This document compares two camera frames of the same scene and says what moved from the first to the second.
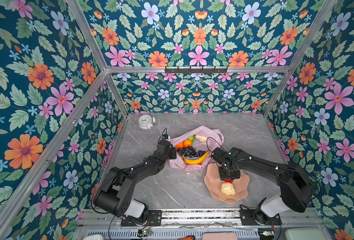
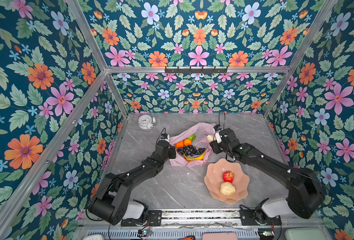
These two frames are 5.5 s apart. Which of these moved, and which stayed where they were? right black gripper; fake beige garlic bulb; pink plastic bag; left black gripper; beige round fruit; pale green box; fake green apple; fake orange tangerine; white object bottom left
Moved: right black gripper; pink plastic bag; beige round fruit
Stayed: left black gripper; pale green box; fake green apple; fake orange tangerine; fake beige garlic bulb; white object bottom left
